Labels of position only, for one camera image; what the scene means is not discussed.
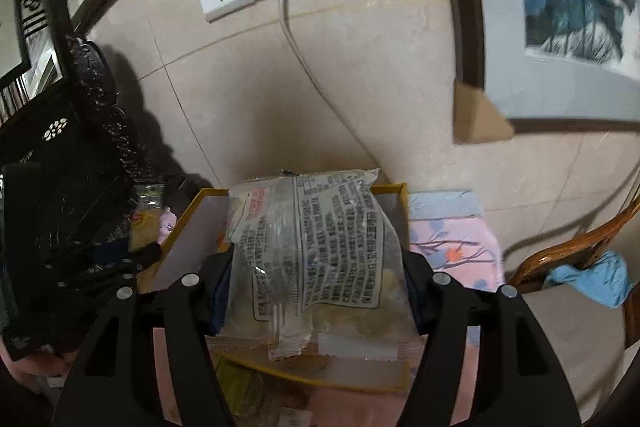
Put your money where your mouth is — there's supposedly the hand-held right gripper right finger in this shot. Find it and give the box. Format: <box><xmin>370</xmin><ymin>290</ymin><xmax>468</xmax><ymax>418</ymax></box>
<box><xmin>395</xmin><ymin>249</ymin><xmax>583</xmax><ymax>427</ymax></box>

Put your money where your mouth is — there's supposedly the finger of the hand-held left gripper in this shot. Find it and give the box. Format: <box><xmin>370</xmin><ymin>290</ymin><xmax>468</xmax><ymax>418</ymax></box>
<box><xmin>45</xmin><ymin>239</ymin><xmax>163</xmax><ymax>305</ymax></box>

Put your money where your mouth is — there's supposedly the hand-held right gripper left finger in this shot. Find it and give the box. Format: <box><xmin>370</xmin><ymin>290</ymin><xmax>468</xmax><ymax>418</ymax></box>
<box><xmin>50</xmin><ymin>249</ymin><xmax>236</xmax><ymax>427</ymax></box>

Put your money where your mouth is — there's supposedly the yellow snack packet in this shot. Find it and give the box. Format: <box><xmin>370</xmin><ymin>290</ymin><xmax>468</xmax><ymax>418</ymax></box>
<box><xmin>129</xmin><ymin>183</ymin><xmax>168</xmax><ymax>254</ymax></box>

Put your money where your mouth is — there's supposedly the yellow cardboard box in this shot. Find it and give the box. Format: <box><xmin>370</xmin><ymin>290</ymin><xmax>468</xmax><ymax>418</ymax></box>
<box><xmin>134</xmin><ymin>182</ymin><xmax>418</xmax><ymax>394</ymax></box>

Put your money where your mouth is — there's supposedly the clear packet of yellow cake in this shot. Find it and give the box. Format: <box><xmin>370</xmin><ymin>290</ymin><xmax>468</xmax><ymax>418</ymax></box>
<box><xmin>222</xmin><ymin>169</ymin><xmax>426</xmax><ymax>363</ymax></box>

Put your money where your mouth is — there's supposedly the pink floral tablecloth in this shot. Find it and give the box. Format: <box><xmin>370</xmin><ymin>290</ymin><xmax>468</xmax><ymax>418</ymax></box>
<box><xmin>135</xmin><ymin>191</ymin><xmax>503</xmax><ymax>427</ymax></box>

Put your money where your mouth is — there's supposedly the dark carved wooden furniture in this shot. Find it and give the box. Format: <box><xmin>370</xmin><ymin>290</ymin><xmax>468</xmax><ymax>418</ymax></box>
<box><xmin>0</xmin><ymin>0</ymin><xmax>211</xmax><ymax>308</ymax></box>

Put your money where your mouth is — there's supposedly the wooden armchair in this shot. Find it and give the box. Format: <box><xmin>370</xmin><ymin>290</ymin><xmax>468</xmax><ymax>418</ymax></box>
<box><xmin>505</xmin><ymin>192</ymin><xmax>640</xmax><ymax>427</ymax></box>

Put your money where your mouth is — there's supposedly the light blue cloth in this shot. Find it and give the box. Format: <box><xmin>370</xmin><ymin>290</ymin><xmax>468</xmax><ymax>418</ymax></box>
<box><xmin>545</xmin><ymin>251</ymin><xmax>635</xmax><ymax>309</ymax></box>

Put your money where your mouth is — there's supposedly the cardboard corner protector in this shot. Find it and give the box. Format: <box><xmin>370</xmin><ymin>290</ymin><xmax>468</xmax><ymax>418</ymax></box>
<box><xmin>452</xmin><ymin>78</ymin><xmax>515</xmax><ymax>142</ymax></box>

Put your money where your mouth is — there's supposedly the framed bird painting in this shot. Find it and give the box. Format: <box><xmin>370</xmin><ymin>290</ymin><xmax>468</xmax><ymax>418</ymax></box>
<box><xmin>0</xmin><ymin>0</ymin><xmax>33</xmax><ymax>82</ymax></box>

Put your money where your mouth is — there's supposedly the framed lotus painting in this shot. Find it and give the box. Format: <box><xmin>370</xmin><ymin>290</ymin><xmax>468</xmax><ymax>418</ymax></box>
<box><xmin>430</xmin><ymin>0</ymin><xmax>640</xmax><ymax>132</ymax></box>

